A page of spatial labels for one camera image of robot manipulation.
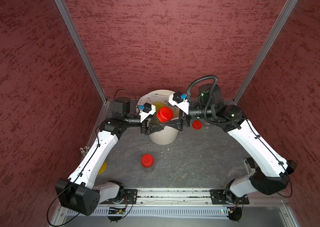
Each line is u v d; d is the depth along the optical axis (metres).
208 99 0.43
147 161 0.76
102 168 0.83
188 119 0.54
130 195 0.74
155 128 0.59
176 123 0.49
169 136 0.85
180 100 0.46
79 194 0.37
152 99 0.84
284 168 0.39
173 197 0.76
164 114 0.56
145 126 0.57
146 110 0.54
